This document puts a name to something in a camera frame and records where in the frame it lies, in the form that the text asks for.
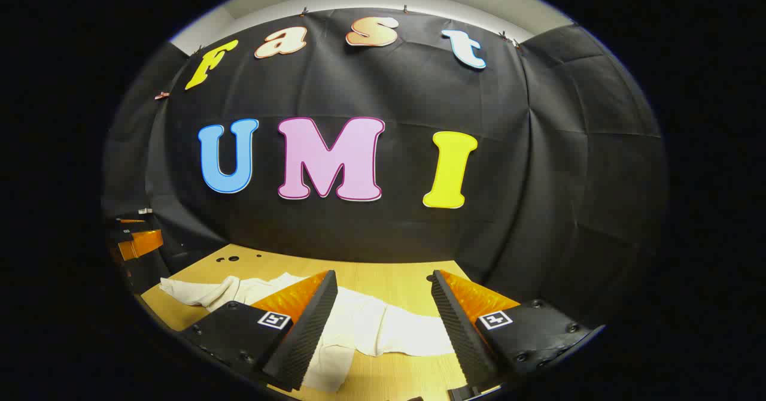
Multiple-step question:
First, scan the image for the cream white sweatshirt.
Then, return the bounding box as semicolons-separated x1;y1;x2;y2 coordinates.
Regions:
160;272;455;393

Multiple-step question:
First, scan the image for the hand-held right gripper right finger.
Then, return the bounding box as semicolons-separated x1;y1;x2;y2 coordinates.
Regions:
431;269;606;391

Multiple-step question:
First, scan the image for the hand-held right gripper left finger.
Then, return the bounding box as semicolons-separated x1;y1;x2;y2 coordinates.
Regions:
178;269;339;392

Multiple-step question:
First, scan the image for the black backdrop cloth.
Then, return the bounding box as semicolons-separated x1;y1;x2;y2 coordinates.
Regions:
102;7;668;330

